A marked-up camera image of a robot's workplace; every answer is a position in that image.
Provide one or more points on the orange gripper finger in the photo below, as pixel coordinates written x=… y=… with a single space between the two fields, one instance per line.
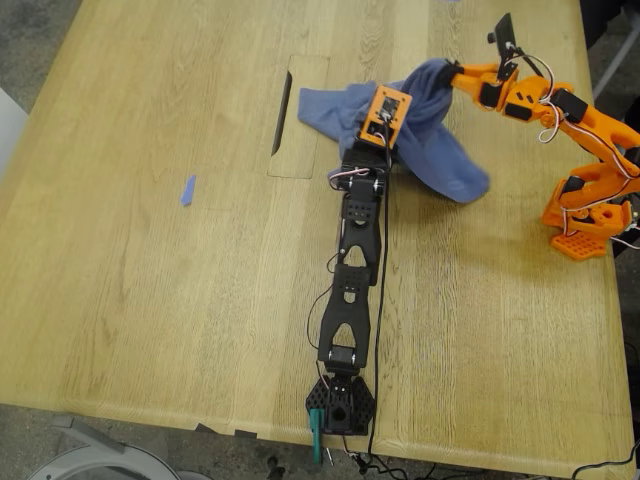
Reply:
x=467 y=86
x=480 y=71

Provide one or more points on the blue printed T-shirt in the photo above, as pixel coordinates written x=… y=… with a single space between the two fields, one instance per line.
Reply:
x=440 y=150

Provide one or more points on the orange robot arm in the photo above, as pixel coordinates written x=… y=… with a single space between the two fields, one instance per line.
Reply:
x=600 y=130

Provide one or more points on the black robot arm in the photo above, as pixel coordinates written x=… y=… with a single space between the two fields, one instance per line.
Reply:
x=345 y=315

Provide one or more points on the white metal leg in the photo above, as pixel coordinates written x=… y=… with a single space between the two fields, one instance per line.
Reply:
x=615 y=62

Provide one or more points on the small blue tape piece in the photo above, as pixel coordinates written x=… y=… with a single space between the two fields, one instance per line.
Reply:
x=188 y=192

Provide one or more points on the black table clamp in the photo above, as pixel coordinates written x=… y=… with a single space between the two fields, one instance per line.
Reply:
x=625 y=249

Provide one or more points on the green table clamp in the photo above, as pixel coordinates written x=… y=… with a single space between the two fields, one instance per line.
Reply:
x=316 y=442

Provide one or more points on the white flat panel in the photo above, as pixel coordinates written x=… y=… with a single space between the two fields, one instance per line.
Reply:
x=10 y=130

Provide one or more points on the white plastic chair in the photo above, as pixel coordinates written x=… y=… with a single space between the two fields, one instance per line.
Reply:
x=100 y=457

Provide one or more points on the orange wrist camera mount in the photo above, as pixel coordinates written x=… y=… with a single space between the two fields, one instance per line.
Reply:
x=370 y=127

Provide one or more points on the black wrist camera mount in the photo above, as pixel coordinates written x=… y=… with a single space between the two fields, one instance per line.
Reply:
x=505 y=30

